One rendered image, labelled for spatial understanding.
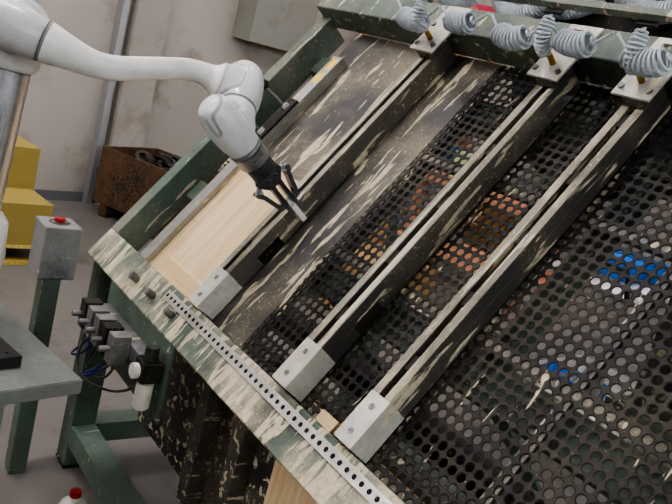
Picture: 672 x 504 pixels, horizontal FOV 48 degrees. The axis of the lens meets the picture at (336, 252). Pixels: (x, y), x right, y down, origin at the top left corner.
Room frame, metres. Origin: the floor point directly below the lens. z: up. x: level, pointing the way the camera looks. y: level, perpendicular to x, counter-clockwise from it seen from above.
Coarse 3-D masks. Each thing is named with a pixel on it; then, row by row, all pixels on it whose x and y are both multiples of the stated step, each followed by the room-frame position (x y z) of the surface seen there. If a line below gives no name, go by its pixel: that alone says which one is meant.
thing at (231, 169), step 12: (324, 72) 2.66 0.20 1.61; (336, 72) 2.67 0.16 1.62; (312, 84) 2.64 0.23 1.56; (324, 84) 2.64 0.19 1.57; (300, 96) 2.62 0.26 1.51; (312, 96) 2.62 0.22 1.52; (300, 108) 2.60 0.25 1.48; (288, 120) 2.58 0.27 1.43; (276, 132) 2.55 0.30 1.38; (264, 144) 2.53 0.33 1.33; (228, 168) 2.49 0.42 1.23; (216, 180) 2.47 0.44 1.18; (228, 180) 2.47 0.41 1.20; (204, 192) 2.45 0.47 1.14; (216, 192) 2.45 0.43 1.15; (192, 204) 2.43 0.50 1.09; (204, 204) 2.43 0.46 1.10; (180, 216) 2.41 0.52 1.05; (192, 216) 2.40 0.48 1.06; (168, 228) 2.39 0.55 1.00; (180, 228) 2.38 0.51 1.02; (156, 240) 2.37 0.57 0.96; (168, 240) 2.36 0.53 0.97; (144, 252) 2.35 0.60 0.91; (156, 252) 2.34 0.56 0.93
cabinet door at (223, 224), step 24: (240, 192) 2.39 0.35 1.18; (264, 192) 2.33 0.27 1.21; (216, 216) 2.36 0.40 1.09; (240, 216) 2.29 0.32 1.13; (264, 216) 2.24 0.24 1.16; (192, 240) 2.32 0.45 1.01; (216, 240) 2.26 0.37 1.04; (240, 240) 2.20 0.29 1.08; (168, 264) 2.28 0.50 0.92; (192, 264) 2.22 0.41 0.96; (216, 264) 2.17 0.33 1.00; (192, 288) 2.13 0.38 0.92
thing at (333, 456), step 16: (176, 304) 2.05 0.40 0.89; (192, 320) 1.96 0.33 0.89; (208, 336) 1.88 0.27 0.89; (224, 352) 1.81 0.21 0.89; (240, 368) 1.74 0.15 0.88; (256, 384) 1.68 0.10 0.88; (272, 400) 1.62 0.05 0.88; (288, 416) 1.56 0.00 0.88; (304, 432) 1.51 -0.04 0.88; (320, 448) 1.46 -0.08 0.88; (336, 464) 1.41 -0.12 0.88; (352, 480) 1.37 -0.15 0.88; (368, 480) 1.35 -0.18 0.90; (368, 496) 1.32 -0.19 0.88; (384, 496) 1.31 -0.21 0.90
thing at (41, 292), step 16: (48, 288) 2.35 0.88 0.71; (48, 304) 2.35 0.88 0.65; (32, 320) 2.36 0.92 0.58; (48, 320) 2.36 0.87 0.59; (48, 336) 2.37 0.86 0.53; (16, 416) 2.35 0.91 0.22; (32, 416) 2.36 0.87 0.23; (16, 432) 2.33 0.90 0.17; (32, 432) 2.37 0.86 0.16; (16, 448) 2.34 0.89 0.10; (16, 464) 2.35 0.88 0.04
